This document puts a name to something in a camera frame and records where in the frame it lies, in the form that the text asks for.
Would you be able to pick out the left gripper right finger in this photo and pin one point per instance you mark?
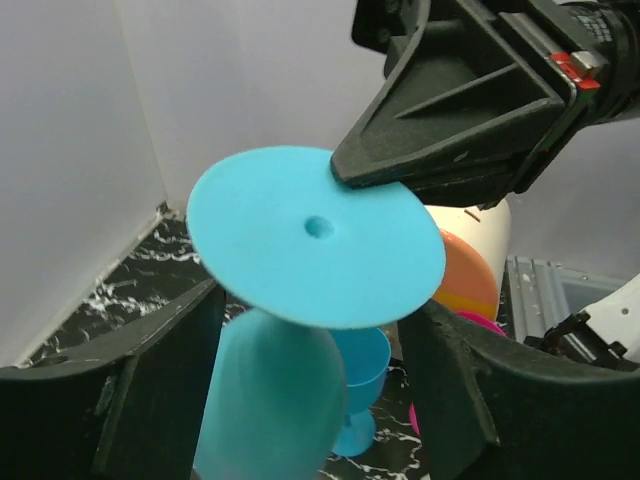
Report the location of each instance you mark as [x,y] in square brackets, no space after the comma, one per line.
[553,418]

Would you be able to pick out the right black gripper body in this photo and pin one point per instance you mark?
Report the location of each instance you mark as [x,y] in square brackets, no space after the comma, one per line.
[589,52]

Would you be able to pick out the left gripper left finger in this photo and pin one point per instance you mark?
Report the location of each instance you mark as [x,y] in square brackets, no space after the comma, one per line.
[126,405]

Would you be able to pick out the pink wine glass right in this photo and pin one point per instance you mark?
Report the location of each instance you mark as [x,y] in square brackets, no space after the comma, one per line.
[446,402]

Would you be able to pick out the blue wine glass front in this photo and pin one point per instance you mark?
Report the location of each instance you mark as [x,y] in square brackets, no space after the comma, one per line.
[366,354]

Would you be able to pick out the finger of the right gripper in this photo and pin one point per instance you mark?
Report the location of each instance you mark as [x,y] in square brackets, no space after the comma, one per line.
[377,23]
[452,128]

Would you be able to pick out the white bucket orange lid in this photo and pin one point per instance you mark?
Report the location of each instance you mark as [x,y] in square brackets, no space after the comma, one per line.
[476,243]

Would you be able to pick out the blue wine glass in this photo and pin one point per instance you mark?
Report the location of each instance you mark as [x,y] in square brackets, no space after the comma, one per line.
[366,354]
[307,255]

